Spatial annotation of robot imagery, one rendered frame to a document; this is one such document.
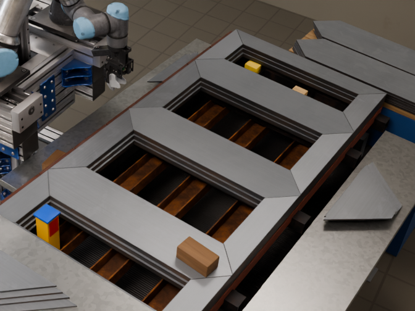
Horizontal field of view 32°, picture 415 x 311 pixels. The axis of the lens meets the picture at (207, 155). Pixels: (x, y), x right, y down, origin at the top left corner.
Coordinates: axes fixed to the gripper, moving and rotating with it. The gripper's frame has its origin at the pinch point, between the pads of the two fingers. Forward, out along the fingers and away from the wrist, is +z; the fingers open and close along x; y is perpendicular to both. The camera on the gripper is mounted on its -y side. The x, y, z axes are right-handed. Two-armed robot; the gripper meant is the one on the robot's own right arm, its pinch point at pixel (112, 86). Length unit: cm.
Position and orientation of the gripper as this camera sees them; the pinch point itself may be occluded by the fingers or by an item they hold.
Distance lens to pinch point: 278.5
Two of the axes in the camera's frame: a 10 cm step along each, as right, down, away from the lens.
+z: -1.0, 7.5, 6.5
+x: 5.4, -5.1, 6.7
